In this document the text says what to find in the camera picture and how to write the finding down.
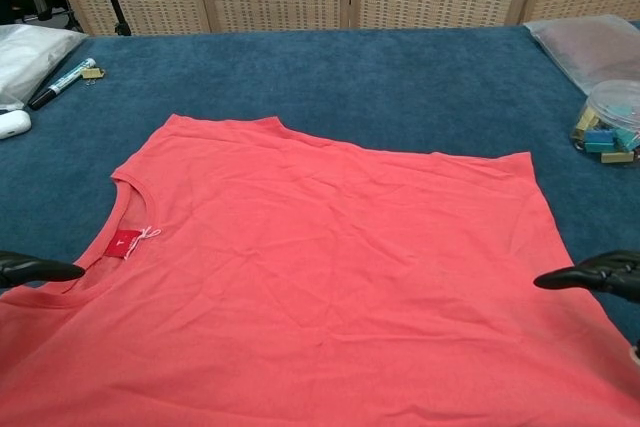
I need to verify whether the clear jar of binder clips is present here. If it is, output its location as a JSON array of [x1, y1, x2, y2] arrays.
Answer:
[[569, 79, 640, 164]]

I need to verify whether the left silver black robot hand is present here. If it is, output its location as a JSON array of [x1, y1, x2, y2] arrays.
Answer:
[[0, 250, 86, 291]]

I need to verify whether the black white marker pen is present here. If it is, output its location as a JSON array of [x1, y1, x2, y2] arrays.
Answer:
[[27, 57, 97, 111]]

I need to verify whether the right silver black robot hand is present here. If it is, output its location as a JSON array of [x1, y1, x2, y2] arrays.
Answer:
[[533, 250, 640, 361]]

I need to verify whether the coral red sleeveless shirt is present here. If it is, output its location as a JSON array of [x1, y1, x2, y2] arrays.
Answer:
[[0, 115, 640, 427]]

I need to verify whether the plastic bag with maroon cloth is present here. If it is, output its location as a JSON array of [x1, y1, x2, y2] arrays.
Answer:
[[523, 14, 640, 97]]

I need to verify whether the blue carpet table mat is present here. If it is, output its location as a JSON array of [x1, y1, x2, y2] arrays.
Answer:
[[0, 21, 640, 298]]

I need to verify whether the plastic bag with white cloth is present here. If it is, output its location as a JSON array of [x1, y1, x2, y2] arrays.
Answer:
[[0, 24, 90, 112]]

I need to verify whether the white earbuds case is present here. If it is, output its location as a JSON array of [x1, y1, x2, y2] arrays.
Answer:
[[0, 110, 32, 141]]

